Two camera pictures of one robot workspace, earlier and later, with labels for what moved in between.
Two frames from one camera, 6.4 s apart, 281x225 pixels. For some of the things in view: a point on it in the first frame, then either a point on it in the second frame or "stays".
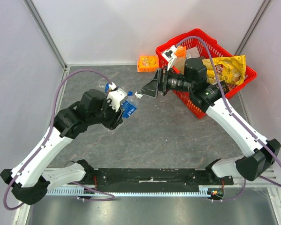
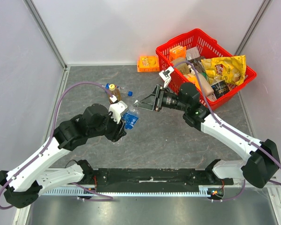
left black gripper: (116, 118) → (119, 131)
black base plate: (159, 178) stays
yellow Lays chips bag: (230, 70) stays
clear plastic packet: (192, 53) stays
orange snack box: (146, 63) stays
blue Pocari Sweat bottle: (129, 106) → (130, 118)
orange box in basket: (181, 51) stays
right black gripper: (161, 82) → (158, 98)
